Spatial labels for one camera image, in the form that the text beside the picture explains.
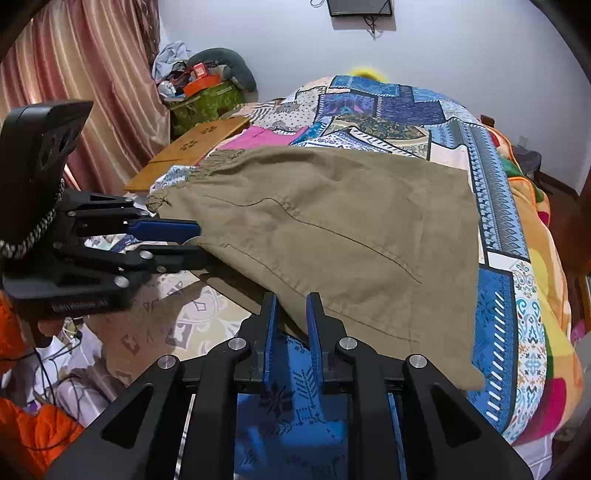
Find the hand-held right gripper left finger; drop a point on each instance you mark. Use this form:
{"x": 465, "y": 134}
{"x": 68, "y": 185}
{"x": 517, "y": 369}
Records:
{"x": 269, "y": 341}

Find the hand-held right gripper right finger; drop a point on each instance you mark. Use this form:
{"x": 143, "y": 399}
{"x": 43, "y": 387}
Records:
{"x": 315, "y": 341}

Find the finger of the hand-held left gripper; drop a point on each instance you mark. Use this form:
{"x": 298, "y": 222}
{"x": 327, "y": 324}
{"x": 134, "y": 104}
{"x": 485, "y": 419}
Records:
{"x": 166, "y": 229}
{"x": 175, "y": 259}

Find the khaki pants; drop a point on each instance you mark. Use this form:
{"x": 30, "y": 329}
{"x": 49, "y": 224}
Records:
{"x": 332, "y": 240}

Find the beige patterned bed sheet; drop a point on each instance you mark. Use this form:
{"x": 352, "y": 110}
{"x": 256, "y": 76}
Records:
{"x": 180, "y": 318}

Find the wooden board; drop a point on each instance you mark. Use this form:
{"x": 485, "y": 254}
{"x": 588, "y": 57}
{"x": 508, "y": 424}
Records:
{"x": 184, "y": 152}

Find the striped pink curtain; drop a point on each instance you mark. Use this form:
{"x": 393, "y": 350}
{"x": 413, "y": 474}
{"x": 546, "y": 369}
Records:
{"x": 92, "y": 64}

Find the green patterned bag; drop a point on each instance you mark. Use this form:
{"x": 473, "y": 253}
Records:
{"x": 203, "y": 104}

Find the pink cloth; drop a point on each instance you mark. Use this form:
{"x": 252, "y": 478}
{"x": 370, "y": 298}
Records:
{"x": 270, "y": 136}

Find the orange box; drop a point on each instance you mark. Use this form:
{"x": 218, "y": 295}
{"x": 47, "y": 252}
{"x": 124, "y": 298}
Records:
{"x": 201, "y": 83}

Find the light blue crumpled clothes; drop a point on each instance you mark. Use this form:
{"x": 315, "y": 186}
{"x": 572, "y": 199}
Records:
{"x": 168, "y": 57}

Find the grey neck pillow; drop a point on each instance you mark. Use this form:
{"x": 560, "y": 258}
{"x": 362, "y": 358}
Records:
{"x": 231, "y": 62}

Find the blue patchwork blanket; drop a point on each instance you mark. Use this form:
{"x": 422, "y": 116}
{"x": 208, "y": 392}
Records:
{"x": 494, "y": 300}

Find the orange cloth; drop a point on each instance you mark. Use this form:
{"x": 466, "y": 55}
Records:
{"x": 27, "y": 434}

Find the orange floral blanket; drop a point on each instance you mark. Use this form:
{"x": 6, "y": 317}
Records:
{"x": 554, "y": 323}

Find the yellow round object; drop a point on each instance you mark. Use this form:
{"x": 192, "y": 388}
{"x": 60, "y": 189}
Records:
{"x": 367, "y": 72}

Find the wall-mounted black screen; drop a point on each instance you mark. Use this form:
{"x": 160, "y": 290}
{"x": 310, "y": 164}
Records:
{"x": 360, "y": 7}

